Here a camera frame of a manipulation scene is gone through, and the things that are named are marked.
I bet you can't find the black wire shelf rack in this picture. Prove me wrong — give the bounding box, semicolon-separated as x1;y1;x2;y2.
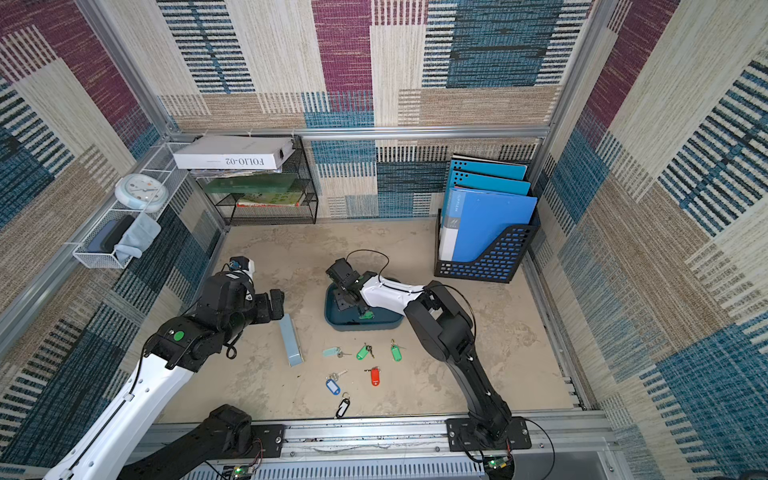
197;137;319;227

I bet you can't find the round white clock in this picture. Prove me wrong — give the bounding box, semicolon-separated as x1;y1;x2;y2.
114;174;170;214

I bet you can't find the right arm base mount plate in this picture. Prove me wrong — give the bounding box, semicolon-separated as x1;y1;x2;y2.
445;416;532;452

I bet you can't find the key with red tag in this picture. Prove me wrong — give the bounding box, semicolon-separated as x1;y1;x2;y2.
366;366;381;387

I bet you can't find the light blue rectangular case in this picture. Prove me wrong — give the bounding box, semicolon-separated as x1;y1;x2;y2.
278;314;304;367

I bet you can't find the black mesh file holder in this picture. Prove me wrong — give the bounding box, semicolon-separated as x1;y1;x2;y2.
434;210;541;284

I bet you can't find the green book on shelf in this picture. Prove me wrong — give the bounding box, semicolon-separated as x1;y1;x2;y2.
203;173;298;194

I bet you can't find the white wire wall basket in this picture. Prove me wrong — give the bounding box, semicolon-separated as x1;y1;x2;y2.
72;142;187;269

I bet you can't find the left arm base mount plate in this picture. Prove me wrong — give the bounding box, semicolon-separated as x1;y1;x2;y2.
246;424;286;459

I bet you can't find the aluminium front rail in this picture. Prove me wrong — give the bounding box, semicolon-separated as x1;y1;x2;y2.
187;410;632;479

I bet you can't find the dark blue pouch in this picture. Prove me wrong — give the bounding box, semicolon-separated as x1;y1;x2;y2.
85;215;135;254

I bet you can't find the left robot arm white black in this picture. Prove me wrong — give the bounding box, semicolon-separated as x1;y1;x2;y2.
45;256;285;479

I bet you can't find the teal spiral notebook back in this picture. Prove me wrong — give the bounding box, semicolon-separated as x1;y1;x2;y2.
450;154;527;180

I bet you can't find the colourful magazine on shelf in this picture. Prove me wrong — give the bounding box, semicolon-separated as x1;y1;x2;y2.
236;191;305;207

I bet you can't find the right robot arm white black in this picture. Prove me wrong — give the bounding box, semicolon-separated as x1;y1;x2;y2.
326;258;530;450

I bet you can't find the key with teal tag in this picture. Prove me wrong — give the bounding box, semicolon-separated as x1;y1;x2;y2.
322;347;347;358

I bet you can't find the blue clip file folder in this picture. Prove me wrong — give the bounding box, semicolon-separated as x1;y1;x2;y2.
438;187;538;262

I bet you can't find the key with blue tag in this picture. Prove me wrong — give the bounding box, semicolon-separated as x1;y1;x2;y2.
325;370;347;396

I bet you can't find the key with black white tag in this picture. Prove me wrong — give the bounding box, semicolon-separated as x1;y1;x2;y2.
335;392;351;419

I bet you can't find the light blue cloth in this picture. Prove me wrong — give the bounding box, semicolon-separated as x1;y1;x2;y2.
114;213;161;264

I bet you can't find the white folio box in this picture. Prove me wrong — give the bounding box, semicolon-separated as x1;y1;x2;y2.
173;136;295;171

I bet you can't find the teal plastic storage box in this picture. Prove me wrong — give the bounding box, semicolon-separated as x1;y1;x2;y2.
324;284;404;332

